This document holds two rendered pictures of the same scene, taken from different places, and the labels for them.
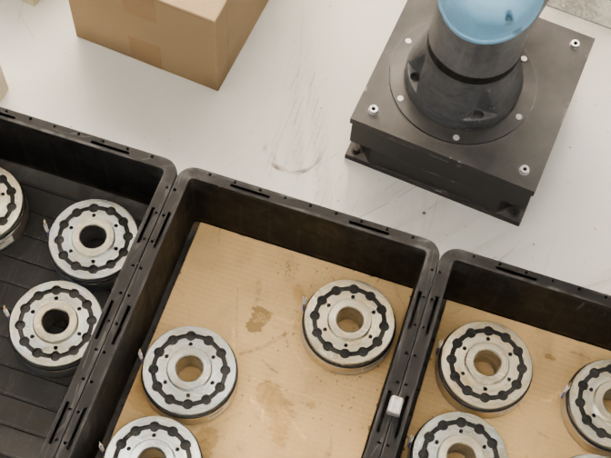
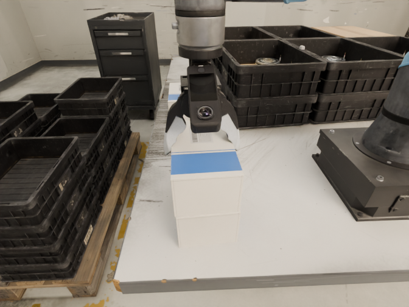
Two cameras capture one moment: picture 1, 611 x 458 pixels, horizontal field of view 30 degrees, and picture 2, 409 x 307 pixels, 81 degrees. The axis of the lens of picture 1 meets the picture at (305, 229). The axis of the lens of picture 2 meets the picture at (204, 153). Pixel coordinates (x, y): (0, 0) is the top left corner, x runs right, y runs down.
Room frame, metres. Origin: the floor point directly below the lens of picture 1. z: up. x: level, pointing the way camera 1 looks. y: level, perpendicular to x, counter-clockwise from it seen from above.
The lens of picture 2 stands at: (1.13, -0.80, 1.14)
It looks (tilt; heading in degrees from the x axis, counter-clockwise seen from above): 35 degrees down; 159
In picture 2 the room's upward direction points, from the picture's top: straight up
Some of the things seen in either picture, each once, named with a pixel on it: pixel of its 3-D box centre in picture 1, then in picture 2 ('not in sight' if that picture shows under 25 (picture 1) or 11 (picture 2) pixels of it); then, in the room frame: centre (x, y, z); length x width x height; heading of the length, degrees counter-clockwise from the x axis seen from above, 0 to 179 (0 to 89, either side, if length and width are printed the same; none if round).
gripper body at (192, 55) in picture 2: not in sight; (200, 81); (0.74, -0.66, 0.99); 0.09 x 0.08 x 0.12; 165
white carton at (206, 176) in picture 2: not in sight; (202, 161); (0.76, -0.66, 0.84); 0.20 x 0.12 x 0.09; 165
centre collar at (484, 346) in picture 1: (486, 363); not in sight; (0.44, -0.21, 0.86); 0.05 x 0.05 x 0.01
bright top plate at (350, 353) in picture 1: (349, 322); not in sight; (0.47, -0.06, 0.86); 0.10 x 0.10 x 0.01
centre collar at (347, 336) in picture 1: (349, 320); not in sight; (0.47, -0.06, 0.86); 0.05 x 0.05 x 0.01
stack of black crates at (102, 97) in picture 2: not in sight; (100, 119); (-0.52, -0.94, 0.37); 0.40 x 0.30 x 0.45; 161
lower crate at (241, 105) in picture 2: not in sight; (257, 93); (0.31, -0.25, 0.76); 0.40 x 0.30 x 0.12; 167
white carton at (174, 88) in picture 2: not in sight; (184, 101); (0.25, -0.55, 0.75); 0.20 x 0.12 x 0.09; 164
